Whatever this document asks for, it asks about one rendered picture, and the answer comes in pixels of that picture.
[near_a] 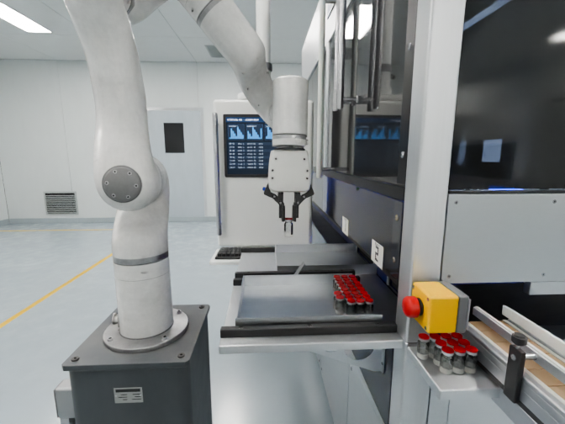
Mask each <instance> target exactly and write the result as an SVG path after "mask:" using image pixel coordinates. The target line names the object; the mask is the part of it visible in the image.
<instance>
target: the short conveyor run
mask: <svg viewBox="0 0 565 424"><path fill-rule="evenodd" d="M473 315H475V316H476V317H477V318H478V319H479V320H481V321H469V322H468V329H467V330H466V331H465V332H464V333H460V334H462V339H466V340H468V341H469V342H470V346H474V347H476V348H477V350H478V354H477V356H478V361H477V365H478V366H479V367H480V368H481V369H482V370H483V371H484V372H485V373H486V374H487V375H488V376H489V377H490V378H491V379H492V380H493V381H494V382H495V383H496V384H497V385H498V386H499V387H500V394H499V398H491V399H492V400H493V401H494V403H495V404H496V405H497V406H498V407H499V408H500V409H501V410H502V411H503V412H504V413H505V414H506V416H507V417H508V418H509V419H510V420H511V421H512V422H513V423H514V424H565V342H564V341H563V340H561V339H559V338H558V337H556V336H554V335H552V334H551V333H550V332H549V331H546V330H545V329H543V328H542V327H540V326H538V325H537V324H535V323H534V322H532V321H530V320H528V319H527V318H525V317H524V316H523V315H521V314H519V313H518V312H516V311H514V310H512V309H511V308H510V307H508V306H506V305H503V309H502V315H504V316H506V317H507V318H509V319H508V320H502V321H498V320H496V319H495V318H494V317H492V316H491V315H490V314H488V313H487V312H486V311H484V310H482V309H481V308H480V307H478V306H475V307H473Z"/></svg>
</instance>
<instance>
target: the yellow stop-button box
mask: <svg viewBox="0 0 565 424"><path fill-rule="evenodd" d="M412 296H415V297H416V298H417V300H418V301H419V303H420V315H419V317H417V318H415V319H416V320H417V322H418V323H419V324H420V325H421V326H422V327H423V328H424V329H425V330H426V331H427V332H428V333H451V332H456V333H464V332H465V331H466V324H467V309H468V301H469V296H468V295H466V294H464V293H463V292H462V291H461V290H459V289H457V288H456V287H455V286H453V285H452V284H450V283H448V282H447V281H440V282H414V283H413V290H412Z"/></svg>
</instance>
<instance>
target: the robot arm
mask: <svg viewBox="0 0 565 424"><path fill-rule="evenodd" d="M166 1H168V0H64V2H65V5H66V8H67V10H68V13H69V14H70V16H71V20H72V22H73V24H74V27H75V29H76V31H77V35H78V37H79V40H80V42H81V44H82V48H83V51H84V54H85V57H86V60H87V66H88V70H89V75H90V79H91V84H92V91H93V97H94V102H95V109H96V124H95V135H94V147H93V176H94V182H95V185H96V189H97V191H98V194H99V195H100V197H101V198H102V200H103V201H104V202H105V203H107V204H108V205H110V206H111V207H113V208H115V209H117V212H116V217H115V221H114V227H113V232H112V241H111V244H112V255H113V264H114V281H115V289H116V298H117V306H118V314H117V313H114V314H113V317H112V324H110V325H109V326H108V327H107V329H106V330H105V331H104V333H103V343H104V345H105V346H106V348H108V349H110V350H111V351H114V352H121V353H139V352H149V351H152V350H155V349H157V348H160V347H164V346H166V345H168V344H170V343H172V342H174V341H176V340H177V339H178V338H179V337H180V336H181V335H182V334H183V333H184V332H185V331H186V330H187V326H188V318H187V315H186V314H185V313H183V312H182V311H181V310H177V309H173V308H172V286H171V273H170V260H169V247H168V220H169V206H170V186H169V179H168V175H167V172H166V169H165V167H164V166H163V164H162V163H161V162H160V161H159V160H158V159H156V158H155V157H153V156H152V153H151V148H150V137H149V128H148V114H147V104H146V97H145V86H144V81H143V75H142V70H141V65H140V58H139V55H138V51H137V48H136V44H135V39H134V36H133V32H132V29H131V25H135V24H138V23H140V22H141V21H143V20H144V19H146V18H147V17H149V16H150V15H151V14H152V13H153V12H154V11H155V10H156V9H157V8H159V7H160V6H161V5H162V4H163V3H165V2H166ZM177 1H179V2H180V3H181V5H182V6H183V7H184V8H185V9H186V10H187V12H188V13H189V14H190V16H191V17H192V18H193V20H194V21H195V22H196V23H197V25H198V26H199V27H200V29H201V30H202V31H203V32H204V33H205V34H206V35H207V37H208V38H209V39H210V41H211V42H212V43H213V44H214V46H215V47H216V48H217V50H218V51H219V52H220V53H221V55H222V56H223V57H224V58H225V59H226V60H227V61H228V62H229V64H230V66H231V67H232V69H233V70H234V72H235V75H236V78H237V81H238V83H239V84H240V88H241V90H242V92H243V93H244V95H245V96H246V98H247V100H248V101H249V103H250V104H251V106H252V107H253V108H254V110H255V111H256V112H257V113H258V114H259V115H260V116H261V118H262V119H263V120H264V121H265V122H266V123H267V124H268V125H269V126H270V127H271V128H272V146H273V147H276V148H275V149H274V151H271V154H270V159H269V168H268V184H267V186H266V189H265V191H264V194H265V195H266V196H268V197H270V198H273V199H274V200H275V201H276V202H277V203H278V204H279V218H282V222H284V221H285V205H284V202H283V192H289V193H294V202H293V211H292V218H293V221H294V222H296V218H298V207H299V205H300V204H301V203H302V202H303V201H304V200H305V199H306V198H308V197H310V196H313V195H314V190H313V189H312V186H311V184H310V167H309V154H308V152H307V151H306V150H305V149H304V148H303V147H305V146H306V145H308V143H309V140H307V139H306V138H307V135H308V92H309V82H308V80H307V79H306V78H304V77H300V76H294V75H287V76H281V77H277V78H275V79H274V80H273V81H272V79H271V77H270V74H269V72H268V69H267V61H266V50H265V46H264V44H263V43H262V41H261V39H260V37H259V36H258V34H257V33H256V31H255V30H254V29H253V28H252V27H251V25H250V24H249V22H248V21H247V19H246V18H245V16H244V15H243V13H242V12H241V11H240V10H239V9H238V7H237V6H236V4H235V3H234V1H233V0H177ZM271 191H273V192H277V195H276V194H274V193H272V192H271ZM302 192H307V193H303V194H301V195H300V193H302Z"/></svg>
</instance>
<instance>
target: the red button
mask: <svg viewBox="0 0 565 424"><path fill-rule="evenodd" d="M402 309H403V312H404V314H405V315H406V316H407V317H409V318H417V317H419V315H420V303H419V301H418V300H417V298H416V297H415V296H406V297H404V298H403V301H402Z"/></svg>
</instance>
